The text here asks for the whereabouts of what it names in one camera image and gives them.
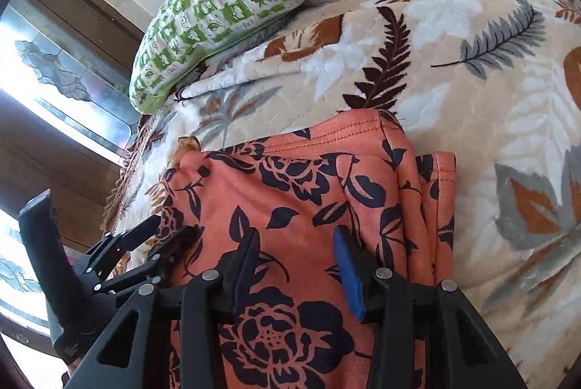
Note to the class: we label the orange floral garment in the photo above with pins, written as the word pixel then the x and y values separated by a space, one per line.
pixel 308 189

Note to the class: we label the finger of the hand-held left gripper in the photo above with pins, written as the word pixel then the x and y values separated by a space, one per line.
pixel 131 234
pixel 168 255

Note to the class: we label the green patterned pillow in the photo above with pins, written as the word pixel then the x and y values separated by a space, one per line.
pixel 218 3

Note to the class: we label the wooden window frame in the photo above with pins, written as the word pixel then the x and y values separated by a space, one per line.
pixel 77 3

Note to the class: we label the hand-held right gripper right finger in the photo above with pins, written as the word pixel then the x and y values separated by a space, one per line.
pixel 349 275

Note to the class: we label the leaf print blanket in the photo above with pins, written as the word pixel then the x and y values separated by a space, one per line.
pixel 454 67

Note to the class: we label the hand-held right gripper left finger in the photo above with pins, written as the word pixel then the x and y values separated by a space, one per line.
pixel 245 271

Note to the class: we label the stained glass window pane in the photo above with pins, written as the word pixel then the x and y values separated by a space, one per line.
pixel 18 280
pixel 54 67

